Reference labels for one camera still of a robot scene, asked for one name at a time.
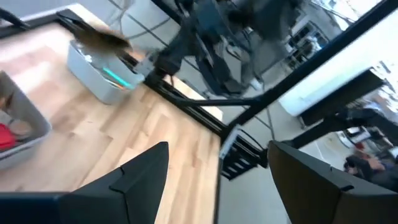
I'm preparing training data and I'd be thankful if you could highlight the person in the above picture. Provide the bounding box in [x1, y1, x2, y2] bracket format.
[343, 149, 398, 192]

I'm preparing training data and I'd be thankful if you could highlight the spoon with teal handle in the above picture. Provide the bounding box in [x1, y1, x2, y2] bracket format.
[101, 67, 133, 90]

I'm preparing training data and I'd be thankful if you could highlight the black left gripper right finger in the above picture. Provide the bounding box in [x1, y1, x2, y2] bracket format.
[267, 139, 398, 224]

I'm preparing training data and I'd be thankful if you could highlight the white bin holding utensils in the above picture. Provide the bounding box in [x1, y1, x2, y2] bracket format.
[66, 39, 146, 105]

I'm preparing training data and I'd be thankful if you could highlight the white bin holding spices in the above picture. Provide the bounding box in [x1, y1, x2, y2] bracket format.
[0, 70, 52, 170]

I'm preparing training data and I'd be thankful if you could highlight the black aluminium rig frame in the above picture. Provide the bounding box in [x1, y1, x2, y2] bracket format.
[0, 0, 398, 224]

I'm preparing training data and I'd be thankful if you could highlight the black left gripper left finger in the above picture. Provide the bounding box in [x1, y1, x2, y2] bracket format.
[58, 141, 170, 224]

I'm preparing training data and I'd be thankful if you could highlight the red-lidded spice container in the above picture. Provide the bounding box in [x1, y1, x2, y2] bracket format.
[0, 123, 17, 151]

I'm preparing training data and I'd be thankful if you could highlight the small cork-topped spice jar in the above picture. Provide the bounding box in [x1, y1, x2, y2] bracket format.
[9, 119, 34, 137]

